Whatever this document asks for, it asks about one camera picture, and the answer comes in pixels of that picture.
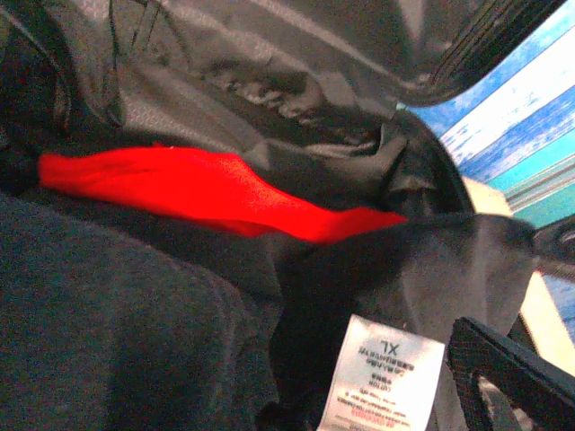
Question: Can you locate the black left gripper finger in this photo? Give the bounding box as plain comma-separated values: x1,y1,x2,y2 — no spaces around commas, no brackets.
448,316,575,431

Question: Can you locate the white hard-shell suitcase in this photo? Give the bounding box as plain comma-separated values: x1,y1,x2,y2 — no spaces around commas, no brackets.
0,0,575,342

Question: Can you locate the grey garment with white label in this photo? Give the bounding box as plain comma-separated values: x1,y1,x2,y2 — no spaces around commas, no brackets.
0,188,538,431

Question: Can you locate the red garment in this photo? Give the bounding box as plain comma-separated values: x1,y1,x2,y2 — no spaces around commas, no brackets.
38,142,408,246

